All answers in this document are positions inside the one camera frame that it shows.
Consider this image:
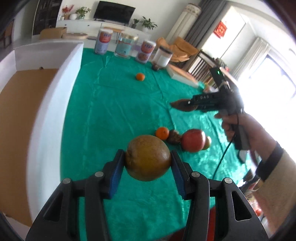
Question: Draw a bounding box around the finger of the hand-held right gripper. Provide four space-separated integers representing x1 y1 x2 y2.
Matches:
176 98 197 107

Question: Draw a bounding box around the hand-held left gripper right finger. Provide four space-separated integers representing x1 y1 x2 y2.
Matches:
171 151 270 241

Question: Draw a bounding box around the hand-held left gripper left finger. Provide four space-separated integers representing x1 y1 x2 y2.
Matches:
25 149 126 241

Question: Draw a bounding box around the brown kiwi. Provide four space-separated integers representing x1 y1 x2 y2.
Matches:
170 101 197 112

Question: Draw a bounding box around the yellow-brown pear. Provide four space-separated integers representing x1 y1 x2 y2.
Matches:
125 135 172 182

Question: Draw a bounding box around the person's right hand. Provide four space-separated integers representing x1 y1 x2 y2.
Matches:
214 111 278 167

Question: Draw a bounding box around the flat white box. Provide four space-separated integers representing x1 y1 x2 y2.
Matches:
167 64 201 88

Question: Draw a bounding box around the brown rough round fruit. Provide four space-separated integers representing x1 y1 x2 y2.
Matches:
167 130 183 144

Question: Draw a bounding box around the red apple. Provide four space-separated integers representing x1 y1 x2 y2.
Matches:
181 129 206 153

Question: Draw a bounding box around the wooden chair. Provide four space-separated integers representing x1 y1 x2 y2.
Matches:
187 50 232 84

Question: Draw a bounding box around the small orange tangerine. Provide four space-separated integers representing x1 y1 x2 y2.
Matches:
155 127 170 141

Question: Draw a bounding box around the glass jar with black lid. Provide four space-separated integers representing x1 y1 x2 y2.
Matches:
153 46 173 67

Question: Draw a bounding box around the orange cloth on chair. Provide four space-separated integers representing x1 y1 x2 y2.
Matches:
157 37 199 63

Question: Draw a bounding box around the white can with orange label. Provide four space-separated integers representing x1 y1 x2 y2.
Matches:
136 40 156 63

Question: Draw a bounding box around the green tablecloth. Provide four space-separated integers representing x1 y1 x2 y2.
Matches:
60 47 255 241

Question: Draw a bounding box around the red window decoration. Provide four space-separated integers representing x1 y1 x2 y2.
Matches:
214 20 228 37

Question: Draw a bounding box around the white tower air conditioner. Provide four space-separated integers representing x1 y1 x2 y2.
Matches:
166 3 201 44

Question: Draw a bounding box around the grey curtain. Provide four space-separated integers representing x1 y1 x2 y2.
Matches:
185 0 228 49

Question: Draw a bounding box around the clear jar with blue label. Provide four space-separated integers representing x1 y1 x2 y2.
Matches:
114 32 139 59

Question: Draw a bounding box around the black wrist band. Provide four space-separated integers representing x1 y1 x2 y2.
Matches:
256 141 284 181

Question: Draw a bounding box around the leafy potted plant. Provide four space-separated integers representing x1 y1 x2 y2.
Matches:
139 16 158 32

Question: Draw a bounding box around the large white open box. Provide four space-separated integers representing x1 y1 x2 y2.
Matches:
0 42 84 234

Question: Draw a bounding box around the left red-label tin can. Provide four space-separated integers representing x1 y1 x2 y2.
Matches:
94 28 113 55

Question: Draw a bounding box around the black television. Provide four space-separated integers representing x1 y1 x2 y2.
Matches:
93 1 136 25

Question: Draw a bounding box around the round wooden tray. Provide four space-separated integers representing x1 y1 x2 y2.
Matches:
63 32 89 40

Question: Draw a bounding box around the cardboard box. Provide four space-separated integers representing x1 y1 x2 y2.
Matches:
39 27 67 40

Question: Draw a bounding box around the red flower plant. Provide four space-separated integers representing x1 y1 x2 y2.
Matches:
62 5 74 20

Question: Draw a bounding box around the dark bookcase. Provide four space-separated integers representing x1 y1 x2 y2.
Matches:
32 0 63 36

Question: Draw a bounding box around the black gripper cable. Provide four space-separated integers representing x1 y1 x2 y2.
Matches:
212 113 240 179

